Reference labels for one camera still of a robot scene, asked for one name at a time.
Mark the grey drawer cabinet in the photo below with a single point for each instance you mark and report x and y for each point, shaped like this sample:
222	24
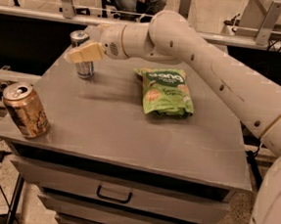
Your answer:
179	170

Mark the blue silver redbull can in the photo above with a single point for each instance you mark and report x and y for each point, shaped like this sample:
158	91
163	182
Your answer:
84	69

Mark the green snack bag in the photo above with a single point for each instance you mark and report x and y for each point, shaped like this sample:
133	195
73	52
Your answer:
165	91

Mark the seated person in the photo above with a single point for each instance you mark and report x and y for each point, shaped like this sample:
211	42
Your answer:
130	10

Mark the black drawer handle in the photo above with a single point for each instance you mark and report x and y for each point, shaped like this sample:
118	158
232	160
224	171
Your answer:
112	195

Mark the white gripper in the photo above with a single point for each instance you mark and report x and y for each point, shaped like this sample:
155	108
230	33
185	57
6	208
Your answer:
110	42

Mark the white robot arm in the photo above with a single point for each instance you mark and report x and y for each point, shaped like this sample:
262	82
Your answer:
254	99

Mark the black stand leg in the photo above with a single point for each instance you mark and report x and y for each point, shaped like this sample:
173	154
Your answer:
254	167

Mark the metal railing frame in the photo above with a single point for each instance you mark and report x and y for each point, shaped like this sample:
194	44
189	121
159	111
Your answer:
241	23

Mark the gold soda can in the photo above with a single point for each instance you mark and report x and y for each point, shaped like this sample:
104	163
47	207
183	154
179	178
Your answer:
26	110

